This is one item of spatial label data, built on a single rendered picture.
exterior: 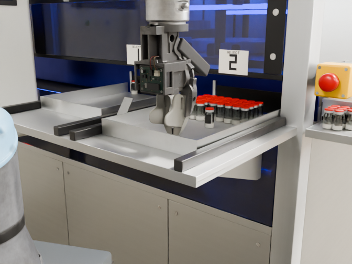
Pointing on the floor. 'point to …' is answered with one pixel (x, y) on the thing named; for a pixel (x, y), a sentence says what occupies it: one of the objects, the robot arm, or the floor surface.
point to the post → (309, 72)
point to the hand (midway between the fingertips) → (176, 132)
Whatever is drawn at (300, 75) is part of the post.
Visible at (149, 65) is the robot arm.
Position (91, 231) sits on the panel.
